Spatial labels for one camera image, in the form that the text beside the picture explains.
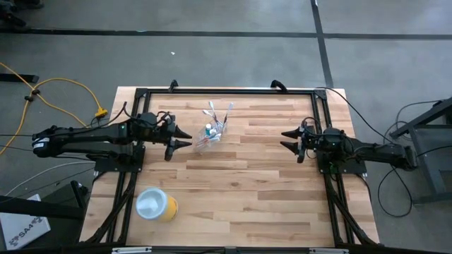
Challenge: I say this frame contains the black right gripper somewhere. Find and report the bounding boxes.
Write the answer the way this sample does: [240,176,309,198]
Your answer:
[280,121,321,164]

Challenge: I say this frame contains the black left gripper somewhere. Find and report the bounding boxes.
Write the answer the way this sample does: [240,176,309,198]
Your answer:
[155,113,194,162]

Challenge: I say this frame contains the clear acrylic organizer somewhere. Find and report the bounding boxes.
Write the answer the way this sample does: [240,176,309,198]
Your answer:
[192,118,229,156]

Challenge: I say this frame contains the yellow white wipes canister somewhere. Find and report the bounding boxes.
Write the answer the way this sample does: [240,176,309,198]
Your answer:
[135,187,179,223]

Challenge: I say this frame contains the black metal stand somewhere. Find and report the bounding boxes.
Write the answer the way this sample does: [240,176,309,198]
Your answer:
[390,97,452,205]

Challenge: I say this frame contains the black side desk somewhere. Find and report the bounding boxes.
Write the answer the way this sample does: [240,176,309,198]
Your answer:
[0,179,91,222]

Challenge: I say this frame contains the black floor bar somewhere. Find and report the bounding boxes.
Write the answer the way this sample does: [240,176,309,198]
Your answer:
[0,73,40,84]

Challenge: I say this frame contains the white printed box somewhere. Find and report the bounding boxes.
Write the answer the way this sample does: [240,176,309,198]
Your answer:
[0,193,52,251]

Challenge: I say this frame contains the dark floor object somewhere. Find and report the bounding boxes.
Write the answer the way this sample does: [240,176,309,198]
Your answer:
[0,0,45,28]

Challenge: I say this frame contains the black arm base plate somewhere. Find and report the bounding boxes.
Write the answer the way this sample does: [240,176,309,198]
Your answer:
[315,155,368,176]
[94,144,146,174]

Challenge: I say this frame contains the black aluminium table frame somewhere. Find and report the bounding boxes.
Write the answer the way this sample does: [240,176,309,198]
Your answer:
[79,87,381,248]

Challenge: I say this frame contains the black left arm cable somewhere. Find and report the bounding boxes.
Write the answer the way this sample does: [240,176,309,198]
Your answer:
[90,101,129,128]

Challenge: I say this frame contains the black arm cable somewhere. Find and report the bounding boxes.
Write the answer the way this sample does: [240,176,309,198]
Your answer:
[90,101,129,128]
[316,86,393,144]

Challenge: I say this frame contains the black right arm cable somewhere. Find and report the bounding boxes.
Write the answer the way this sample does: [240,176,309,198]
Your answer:
[316,86,393,144]

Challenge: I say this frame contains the yellow cable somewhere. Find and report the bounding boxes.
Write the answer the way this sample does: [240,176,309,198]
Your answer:
[0,62,109,156]

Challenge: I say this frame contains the black floor cable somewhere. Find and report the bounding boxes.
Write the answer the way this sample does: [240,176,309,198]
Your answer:
[376,144,452,219]

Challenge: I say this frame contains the silver aluminium bracket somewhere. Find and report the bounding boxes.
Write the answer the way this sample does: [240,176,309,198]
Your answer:
[111,246,153,254]
[309,247,350,254]

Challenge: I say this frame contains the white floor cable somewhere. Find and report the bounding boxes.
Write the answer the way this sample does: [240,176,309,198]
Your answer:
[5,160,97,197]

